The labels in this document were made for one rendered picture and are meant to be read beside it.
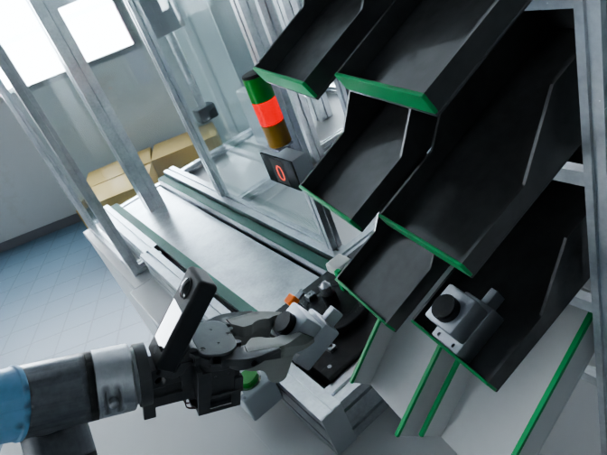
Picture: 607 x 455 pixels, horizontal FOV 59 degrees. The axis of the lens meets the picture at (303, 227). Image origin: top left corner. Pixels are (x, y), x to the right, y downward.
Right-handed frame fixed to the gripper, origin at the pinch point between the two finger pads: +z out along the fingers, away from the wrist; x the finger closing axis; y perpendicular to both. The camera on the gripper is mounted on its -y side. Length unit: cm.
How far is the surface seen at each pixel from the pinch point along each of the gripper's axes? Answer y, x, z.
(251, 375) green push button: 26.5, -24.9, 3.8
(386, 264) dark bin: -5.2, -2.4, 14.8
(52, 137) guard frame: -2, -105, -24
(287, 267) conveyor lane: 23, -57, 26
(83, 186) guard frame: 12, -105, -17
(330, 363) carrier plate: 21.4, -16.6, 15.7
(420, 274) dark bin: -6.3, 3.8, 15.8
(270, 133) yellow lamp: -14, -47, 15
